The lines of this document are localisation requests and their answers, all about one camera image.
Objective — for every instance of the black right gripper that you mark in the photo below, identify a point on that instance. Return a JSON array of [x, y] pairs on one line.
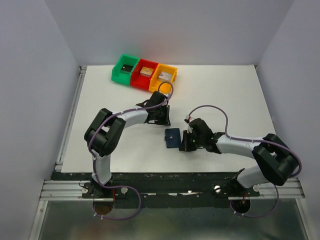
[[185, 141]]

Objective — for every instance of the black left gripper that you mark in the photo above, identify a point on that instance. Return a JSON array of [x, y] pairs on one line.
[[166, 115]]

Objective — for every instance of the navy blue card holder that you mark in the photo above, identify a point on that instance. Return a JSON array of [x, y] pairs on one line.
[[172, 137]]

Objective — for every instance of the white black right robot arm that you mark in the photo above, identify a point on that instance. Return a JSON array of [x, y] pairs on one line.
[[275, 162]]

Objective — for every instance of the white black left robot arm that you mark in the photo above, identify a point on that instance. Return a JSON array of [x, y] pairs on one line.
[[104, 133]]

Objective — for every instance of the metal block in yellow bin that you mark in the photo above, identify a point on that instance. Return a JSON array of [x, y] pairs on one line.
[[165, 76]]

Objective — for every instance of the yellow plastic bin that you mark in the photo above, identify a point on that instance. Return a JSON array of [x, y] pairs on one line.
[[157, 85]]

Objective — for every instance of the metal block in red bin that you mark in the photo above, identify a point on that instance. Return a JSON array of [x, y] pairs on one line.
[[146, 71]]

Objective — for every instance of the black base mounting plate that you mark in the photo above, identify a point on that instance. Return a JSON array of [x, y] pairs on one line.
[[159, 190]]

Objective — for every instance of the metal block in green bin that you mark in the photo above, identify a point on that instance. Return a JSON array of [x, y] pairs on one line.
[[126, 68]]

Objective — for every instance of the green plastic bin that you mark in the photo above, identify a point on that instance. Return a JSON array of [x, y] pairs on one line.
[[117, 76]]

